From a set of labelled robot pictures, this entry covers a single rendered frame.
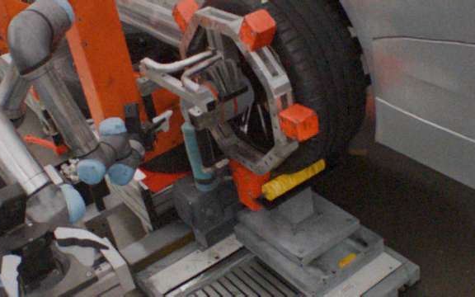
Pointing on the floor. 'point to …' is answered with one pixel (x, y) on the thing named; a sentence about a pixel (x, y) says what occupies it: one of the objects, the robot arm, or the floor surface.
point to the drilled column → (101, 229)
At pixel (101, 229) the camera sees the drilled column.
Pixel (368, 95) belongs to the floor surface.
